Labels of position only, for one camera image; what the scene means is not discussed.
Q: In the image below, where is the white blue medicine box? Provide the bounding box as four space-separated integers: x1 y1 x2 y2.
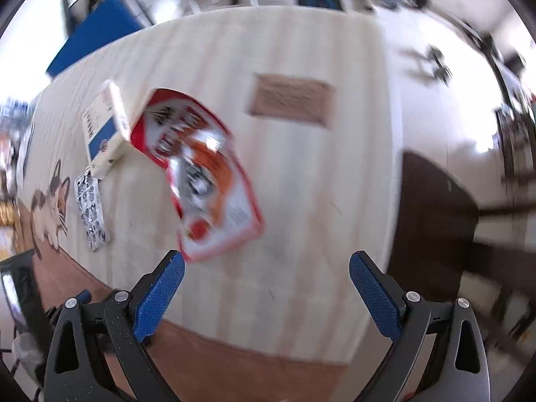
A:
81 80 131 179

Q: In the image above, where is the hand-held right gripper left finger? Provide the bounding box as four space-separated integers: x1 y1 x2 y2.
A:
43 250 186 402

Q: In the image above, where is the cat print table mat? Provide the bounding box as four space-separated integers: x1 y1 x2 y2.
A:
12 6 400 402

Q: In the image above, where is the yellow snack bag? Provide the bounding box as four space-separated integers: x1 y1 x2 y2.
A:
0 201 16 260

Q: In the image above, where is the silver blister pack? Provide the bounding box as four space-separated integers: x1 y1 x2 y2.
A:
74 166 112 253

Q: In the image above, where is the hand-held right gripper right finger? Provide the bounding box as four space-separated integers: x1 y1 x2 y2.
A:
349 250 491 402

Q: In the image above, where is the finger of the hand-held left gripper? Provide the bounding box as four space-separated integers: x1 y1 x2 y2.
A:
45 289 92 323

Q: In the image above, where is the small chrome dumbbell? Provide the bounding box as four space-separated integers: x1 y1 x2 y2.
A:
431 65 455 84
423 46 447 65

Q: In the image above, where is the red snack wrapper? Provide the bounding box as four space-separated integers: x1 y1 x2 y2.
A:
130 88 265 264

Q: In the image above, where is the dark wooden chair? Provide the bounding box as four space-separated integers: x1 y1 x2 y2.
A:
387 151 536 344

